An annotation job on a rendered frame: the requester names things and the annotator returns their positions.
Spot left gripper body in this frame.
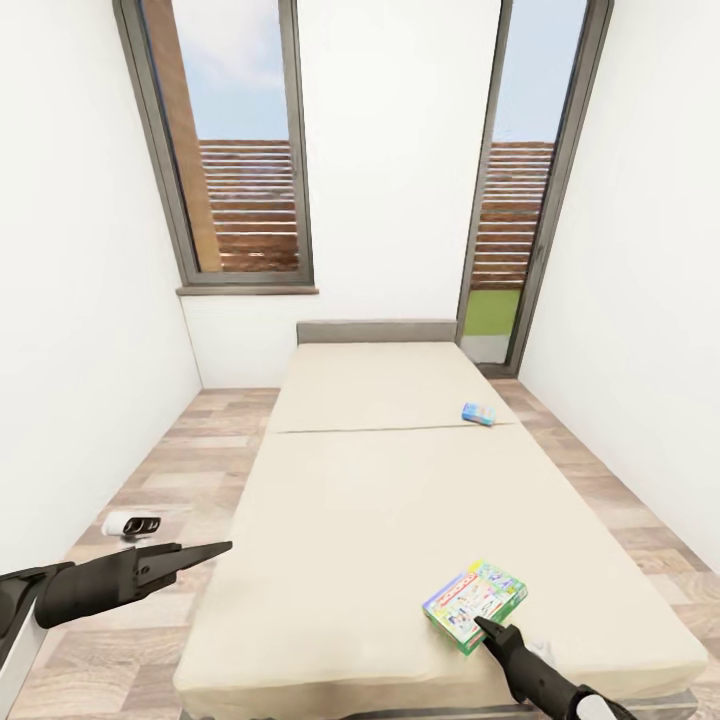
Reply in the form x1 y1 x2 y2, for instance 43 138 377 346
74 542 177 617

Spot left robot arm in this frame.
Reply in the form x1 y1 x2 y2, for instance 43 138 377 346
0 510 233 720

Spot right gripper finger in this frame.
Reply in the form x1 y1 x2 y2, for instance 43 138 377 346
475 616 505 640
483 636 501 663

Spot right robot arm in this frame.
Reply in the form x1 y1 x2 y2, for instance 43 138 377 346
475 616 635 720

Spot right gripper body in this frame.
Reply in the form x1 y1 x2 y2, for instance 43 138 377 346
495 624 556 712

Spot board game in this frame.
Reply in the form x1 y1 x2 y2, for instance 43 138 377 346
422 560 529 656
462 403 495 425

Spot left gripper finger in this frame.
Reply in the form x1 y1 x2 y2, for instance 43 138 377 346
157 541 233 558
132 546 211 596

